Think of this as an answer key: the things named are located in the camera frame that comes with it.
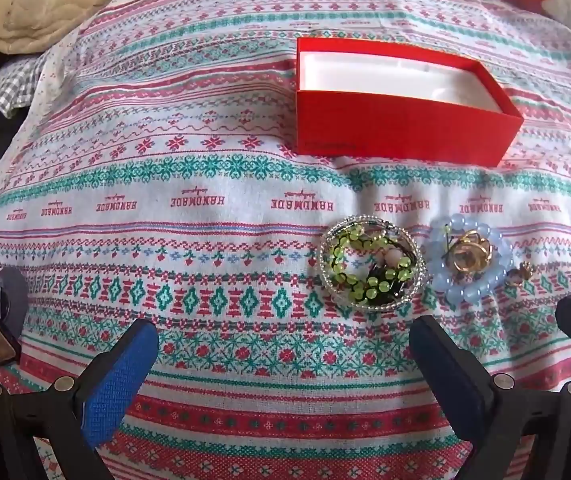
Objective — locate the beige fleece blanket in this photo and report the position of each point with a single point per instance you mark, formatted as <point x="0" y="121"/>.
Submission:
<point x="50" y="5"/>

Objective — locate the patterned woven tablecloth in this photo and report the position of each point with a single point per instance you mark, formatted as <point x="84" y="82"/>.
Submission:
<point x="205" y="240"/>

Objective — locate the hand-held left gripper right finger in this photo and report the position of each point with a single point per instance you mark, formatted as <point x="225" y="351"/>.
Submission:
<point x="448" y="365"/>

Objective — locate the gold rings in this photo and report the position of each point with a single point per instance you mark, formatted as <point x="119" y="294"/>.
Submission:
<point x="470" y="255"/>

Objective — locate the red cardboard box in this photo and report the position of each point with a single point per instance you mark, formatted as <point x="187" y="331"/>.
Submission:
<point x="395" y="125"/>

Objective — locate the grey round disc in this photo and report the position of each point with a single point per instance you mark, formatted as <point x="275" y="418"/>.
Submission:
<point x="12" y="295"/>

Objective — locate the small gold earring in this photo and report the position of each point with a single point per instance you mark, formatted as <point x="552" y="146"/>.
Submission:
<point x="519" y="274"/>

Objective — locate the grey gingham cloth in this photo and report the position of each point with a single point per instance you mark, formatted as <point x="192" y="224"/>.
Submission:
<point x="5" y="91"/>

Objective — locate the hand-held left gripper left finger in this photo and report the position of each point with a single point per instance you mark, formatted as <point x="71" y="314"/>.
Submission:
<point x="115" y="390"/>

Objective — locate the pink bead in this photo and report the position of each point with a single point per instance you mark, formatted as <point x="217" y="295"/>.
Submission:
<point x="394" y="260"/>

